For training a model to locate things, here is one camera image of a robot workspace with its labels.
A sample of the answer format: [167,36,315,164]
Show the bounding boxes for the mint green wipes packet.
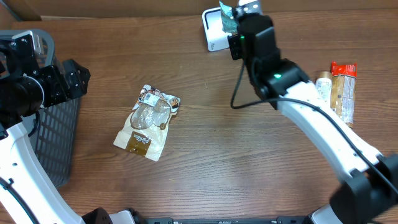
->
[219,0,238,34]

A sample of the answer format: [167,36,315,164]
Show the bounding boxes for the white tube with gold cap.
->
[315,72,332,107]

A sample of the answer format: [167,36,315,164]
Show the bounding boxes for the orange spaghetti packet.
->
[330,62,357,128]

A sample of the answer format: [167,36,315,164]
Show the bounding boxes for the brown clear snack bag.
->
[113,85,180,161]

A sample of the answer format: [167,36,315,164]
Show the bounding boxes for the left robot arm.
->
[1,29,138,223]

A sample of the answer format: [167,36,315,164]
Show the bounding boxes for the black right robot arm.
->
[228,1,397,223]

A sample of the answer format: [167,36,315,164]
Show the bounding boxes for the white barcode scanner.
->
[201,7,231,52]

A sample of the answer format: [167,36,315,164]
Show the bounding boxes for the grey plastic mesh basket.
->
[0,29,82,188]

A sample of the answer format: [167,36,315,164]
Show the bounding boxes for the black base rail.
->
[136,216,310,224]

